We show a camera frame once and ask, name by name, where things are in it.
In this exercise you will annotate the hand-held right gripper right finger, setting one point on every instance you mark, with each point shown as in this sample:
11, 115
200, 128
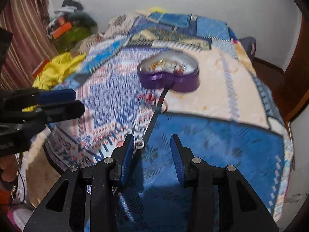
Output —
177, 159

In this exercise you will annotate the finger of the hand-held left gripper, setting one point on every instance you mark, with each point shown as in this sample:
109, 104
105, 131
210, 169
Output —
56, 94
62, 110

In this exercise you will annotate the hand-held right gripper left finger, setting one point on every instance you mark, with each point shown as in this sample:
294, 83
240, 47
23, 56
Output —
127, 159

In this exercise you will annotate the black ribbon choker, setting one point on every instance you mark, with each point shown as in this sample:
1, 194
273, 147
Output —
157, 111

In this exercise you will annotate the purple heart-shaped tin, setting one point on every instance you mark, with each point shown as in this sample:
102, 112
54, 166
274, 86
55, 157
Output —
169, 77

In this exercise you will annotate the person's left hand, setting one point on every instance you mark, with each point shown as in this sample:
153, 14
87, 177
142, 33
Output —
7, 170

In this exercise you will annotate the yellow cloth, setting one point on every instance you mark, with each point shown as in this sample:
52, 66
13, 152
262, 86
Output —
58, 67

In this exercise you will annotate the red box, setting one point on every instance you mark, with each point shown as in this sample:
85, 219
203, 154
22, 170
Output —
41, 66

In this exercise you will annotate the patchwork printed blanket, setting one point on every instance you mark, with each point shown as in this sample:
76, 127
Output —
217, 145

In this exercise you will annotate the green patterned cloth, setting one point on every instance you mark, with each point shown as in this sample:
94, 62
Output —
74, 38

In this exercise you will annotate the orange box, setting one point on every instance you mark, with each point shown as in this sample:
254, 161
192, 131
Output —
62, 30

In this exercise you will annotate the striped brown curtain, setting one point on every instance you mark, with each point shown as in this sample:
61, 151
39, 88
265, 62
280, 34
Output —
24, 29

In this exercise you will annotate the pile of clothes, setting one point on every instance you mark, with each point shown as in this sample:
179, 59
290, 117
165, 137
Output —
72, 12

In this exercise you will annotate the striped quilt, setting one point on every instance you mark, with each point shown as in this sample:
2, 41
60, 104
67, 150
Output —
115, 26

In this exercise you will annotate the yellow pillow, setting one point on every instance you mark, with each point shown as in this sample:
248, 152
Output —
155, 9

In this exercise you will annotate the dark bag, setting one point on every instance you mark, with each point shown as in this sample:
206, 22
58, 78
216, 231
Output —
247, 48

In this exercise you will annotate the brown wooden door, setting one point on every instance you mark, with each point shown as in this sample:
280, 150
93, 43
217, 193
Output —
298, 72

